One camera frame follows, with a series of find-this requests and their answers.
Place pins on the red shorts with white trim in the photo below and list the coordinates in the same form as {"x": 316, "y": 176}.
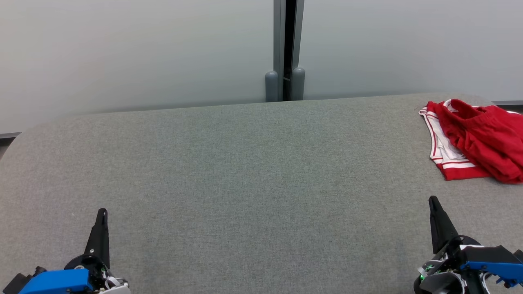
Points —
{"x": 486, "y": 139}

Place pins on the grey metal partition post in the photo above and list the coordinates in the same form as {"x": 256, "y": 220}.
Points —
{"x": 279, "y": 36}

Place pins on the red basketball jersey white sleeves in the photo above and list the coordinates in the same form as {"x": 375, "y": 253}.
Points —
{"x": 443, "y": 151}

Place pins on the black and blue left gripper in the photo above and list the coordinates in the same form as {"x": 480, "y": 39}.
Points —
{"x": 57, "y": 281}

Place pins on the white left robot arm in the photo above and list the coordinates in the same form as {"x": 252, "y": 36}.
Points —
{"x": 118, "y": 289}

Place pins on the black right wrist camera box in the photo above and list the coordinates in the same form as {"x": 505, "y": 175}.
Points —
{"x": 486, "y": 255}

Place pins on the grey rounded post bumper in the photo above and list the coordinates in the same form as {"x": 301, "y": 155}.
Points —
{"x": 271, "y": 87}
{"x": 298, "y": 85}

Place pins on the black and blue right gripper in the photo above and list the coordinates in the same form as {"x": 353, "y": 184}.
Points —
{"x": 441, "y": 281}

